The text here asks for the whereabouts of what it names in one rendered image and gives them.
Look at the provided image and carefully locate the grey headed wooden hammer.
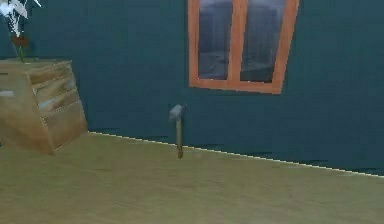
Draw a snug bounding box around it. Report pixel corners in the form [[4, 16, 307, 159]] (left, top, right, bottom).
[[168, 103, 185, 160]]

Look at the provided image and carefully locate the orange framed window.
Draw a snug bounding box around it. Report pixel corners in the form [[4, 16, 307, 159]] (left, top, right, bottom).
[[187, 0, 301, 95]]

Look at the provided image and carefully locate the wooden chest of drawers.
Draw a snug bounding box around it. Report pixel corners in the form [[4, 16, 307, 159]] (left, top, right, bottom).
[[0, 58, 89, 155]]

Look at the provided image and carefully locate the white flower house plant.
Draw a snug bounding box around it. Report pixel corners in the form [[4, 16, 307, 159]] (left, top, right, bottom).
[[0, 0, 43, 64]]

